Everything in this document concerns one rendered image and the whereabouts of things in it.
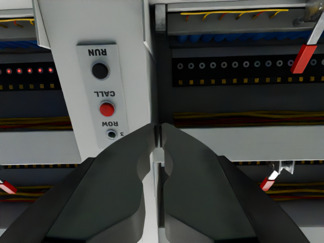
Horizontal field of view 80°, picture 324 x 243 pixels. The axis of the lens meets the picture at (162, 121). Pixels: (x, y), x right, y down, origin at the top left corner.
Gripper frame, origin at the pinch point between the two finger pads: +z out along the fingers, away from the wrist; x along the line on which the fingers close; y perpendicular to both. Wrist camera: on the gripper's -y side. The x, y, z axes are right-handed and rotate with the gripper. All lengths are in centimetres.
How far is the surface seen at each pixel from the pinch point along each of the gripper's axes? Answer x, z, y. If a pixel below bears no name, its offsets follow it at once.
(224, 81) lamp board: 11.5, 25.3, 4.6
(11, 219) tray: -33.6, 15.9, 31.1
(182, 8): 2.4, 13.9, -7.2
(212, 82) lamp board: 9.3, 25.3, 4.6
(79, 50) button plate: -7.9, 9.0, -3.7
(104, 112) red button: -6.4, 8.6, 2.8
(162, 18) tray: 0.2, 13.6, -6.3
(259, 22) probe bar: 12.1, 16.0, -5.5
